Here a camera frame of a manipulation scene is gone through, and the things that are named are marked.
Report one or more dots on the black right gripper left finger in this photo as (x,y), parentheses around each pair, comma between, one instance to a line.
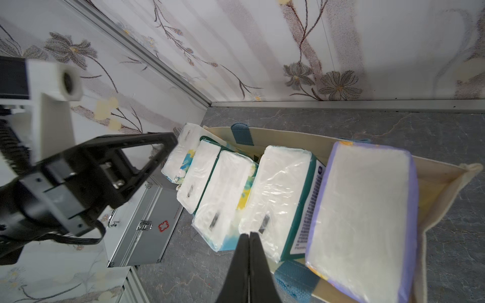
(236,285)

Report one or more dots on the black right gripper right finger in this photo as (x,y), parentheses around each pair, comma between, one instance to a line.
(261,285)

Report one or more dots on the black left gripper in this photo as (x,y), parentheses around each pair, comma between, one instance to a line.
(66,193)

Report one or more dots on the green white tissue pack back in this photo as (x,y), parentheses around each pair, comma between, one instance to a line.
(177,163)

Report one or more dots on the green white tissue pack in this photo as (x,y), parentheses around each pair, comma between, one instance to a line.
(177,163)
(224,199)

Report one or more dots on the cartoon elephant tissue pack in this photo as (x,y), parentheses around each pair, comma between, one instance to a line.
(282,200)

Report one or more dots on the purple tissue pack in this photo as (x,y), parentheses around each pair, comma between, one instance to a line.
(363,237)

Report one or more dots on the green white tissue pack front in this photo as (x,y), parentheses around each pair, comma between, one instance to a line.
(224,199)

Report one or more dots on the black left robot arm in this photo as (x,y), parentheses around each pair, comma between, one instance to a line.
(16,156)

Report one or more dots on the silver metal case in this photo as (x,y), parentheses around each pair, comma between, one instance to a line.
(138,233)

